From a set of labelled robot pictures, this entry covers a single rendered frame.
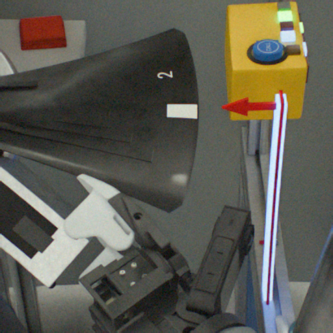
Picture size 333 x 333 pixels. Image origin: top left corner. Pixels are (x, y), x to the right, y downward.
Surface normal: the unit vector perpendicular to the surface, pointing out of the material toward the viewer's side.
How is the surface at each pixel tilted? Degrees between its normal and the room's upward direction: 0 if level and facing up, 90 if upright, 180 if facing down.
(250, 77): 90
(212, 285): 6
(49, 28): 0
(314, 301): 82
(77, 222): 14
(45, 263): 50
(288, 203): 90
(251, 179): 0
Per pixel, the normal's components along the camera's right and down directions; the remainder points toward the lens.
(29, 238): -0.02, 0.04
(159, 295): 0.60, 0.52
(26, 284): 0.00, 0.67
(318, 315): -0.87, 0.26
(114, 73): -0.10, -0.62
